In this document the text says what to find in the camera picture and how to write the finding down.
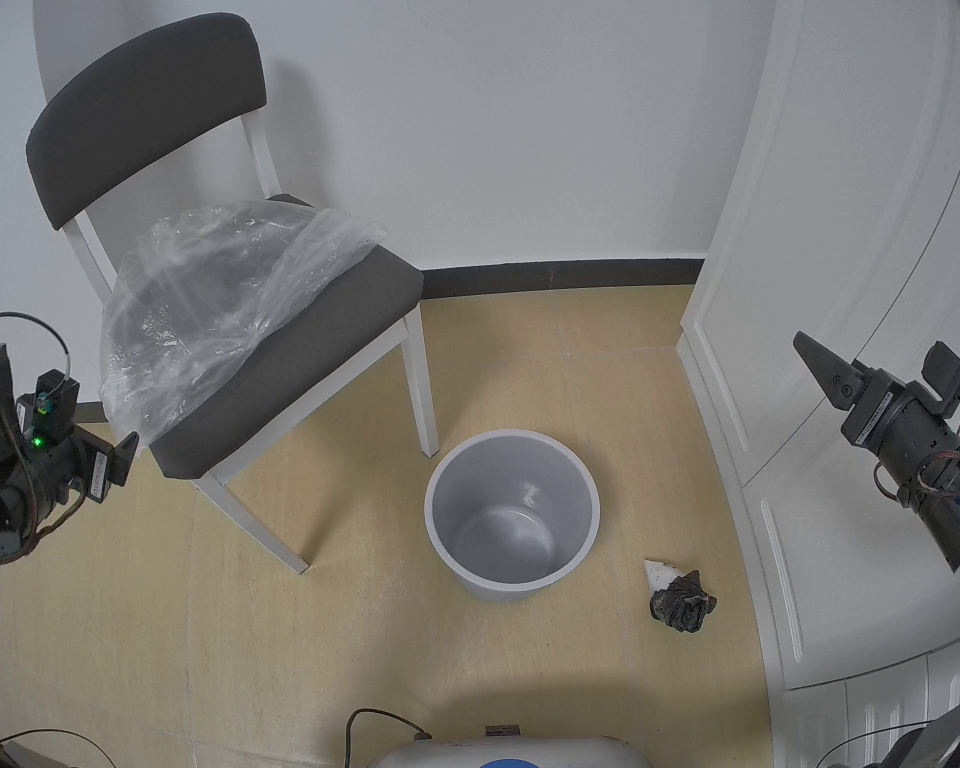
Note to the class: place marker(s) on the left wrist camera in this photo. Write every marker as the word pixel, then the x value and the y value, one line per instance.
pixel 49 405

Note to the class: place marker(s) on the white chest of drawers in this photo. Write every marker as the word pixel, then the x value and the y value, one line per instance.
pixel 840 720

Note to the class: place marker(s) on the white wardrobe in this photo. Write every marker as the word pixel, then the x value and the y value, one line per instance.
pixel 847 187

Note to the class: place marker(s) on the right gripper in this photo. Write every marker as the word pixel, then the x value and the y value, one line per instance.
pixel 892 427

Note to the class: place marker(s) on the clear plastic bag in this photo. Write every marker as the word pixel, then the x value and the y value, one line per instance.
pixel 195 315

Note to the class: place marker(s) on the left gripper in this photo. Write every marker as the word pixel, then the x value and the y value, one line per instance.
pixel 90 469

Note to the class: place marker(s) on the grey and white chair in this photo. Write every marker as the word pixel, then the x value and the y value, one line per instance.
pixel 150 97

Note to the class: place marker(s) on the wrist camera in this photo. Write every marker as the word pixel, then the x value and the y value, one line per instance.
pixel 49 405
pixel 943 382

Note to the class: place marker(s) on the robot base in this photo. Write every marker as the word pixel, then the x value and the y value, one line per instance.
pixel 450 754

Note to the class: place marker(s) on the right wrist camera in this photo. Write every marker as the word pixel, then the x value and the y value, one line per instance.
pixel 943 382

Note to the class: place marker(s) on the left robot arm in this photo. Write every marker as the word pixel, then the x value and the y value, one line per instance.
pixel 15 517

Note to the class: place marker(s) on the white paper scrap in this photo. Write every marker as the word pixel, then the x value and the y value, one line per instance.
pixel 660 574

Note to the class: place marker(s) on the crumpled black plastic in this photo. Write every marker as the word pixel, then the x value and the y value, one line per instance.
pixel 682 604

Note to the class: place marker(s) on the pale grey trash bin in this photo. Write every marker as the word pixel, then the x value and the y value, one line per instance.
pixel 510 517

